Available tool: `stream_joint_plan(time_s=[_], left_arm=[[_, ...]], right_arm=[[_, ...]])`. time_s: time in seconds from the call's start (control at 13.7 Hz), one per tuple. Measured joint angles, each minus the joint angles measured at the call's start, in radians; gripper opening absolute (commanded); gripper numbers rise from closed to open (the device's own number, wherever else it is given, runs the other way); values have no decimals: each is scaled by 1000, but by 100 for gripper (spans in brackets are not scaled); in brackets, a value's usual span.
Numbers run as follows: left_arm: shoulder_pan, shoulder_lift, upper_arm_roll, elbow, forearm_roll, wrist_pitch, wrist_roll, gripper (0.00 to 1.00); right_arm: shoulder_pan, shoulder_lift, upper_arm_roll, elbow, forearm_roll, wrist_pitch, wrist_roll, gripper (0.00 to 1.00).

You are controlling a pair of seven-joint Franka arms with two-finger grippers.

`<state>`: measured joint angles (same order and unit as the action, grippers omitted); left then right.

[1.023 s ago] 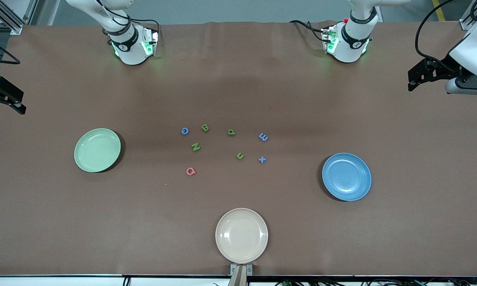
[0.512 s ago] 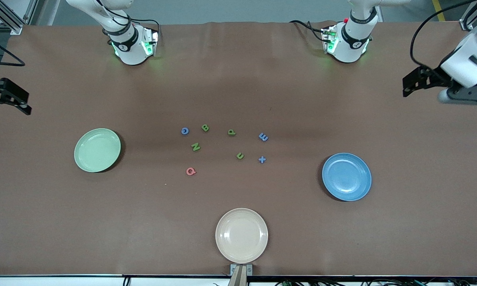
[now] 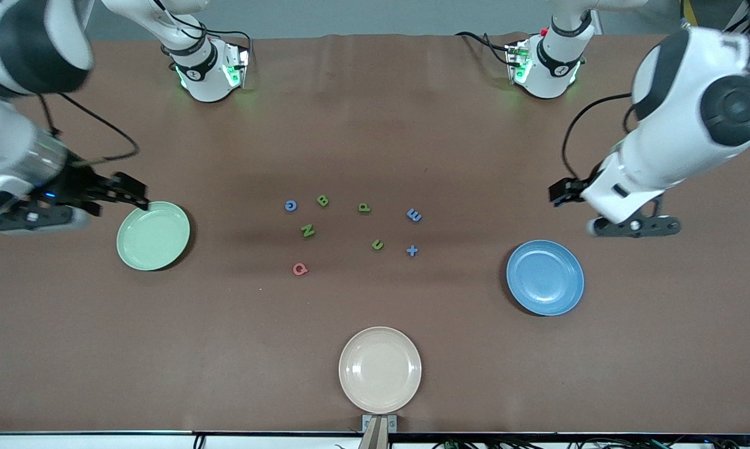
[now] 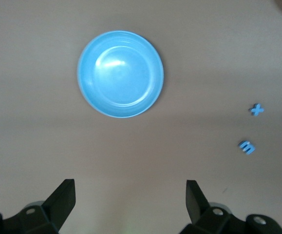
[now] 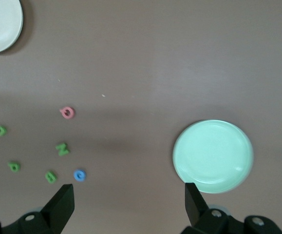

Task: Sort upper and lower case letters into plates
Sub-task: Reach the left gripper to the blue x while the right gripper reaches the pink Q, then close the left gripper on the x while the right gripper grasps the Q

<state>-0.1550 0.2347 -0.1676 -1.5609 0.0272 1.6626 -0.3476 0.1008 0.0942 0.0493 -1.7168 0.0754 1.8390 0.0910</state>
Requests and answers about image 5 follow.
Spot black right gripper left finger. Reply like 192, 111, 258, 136
0, 184, 75, 234

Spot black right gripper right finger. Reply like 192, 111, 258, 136
181, 182, 282, 234

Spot green foam letter B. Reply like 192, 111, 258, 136
44, 170, 58, 184

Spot blue foam letter c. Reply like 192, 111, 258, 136
73, 169, 86, 182

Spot green foam letter N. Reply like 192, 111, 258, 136
55, 142, 70, 156

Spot green foam letter P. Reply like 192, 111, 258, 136
7, 161, 21, 173

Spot pink foam letter a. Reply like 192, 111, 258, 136
59, 106, 75, 120

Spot light green plate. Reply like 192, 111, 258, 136
172, 119, 255, 195

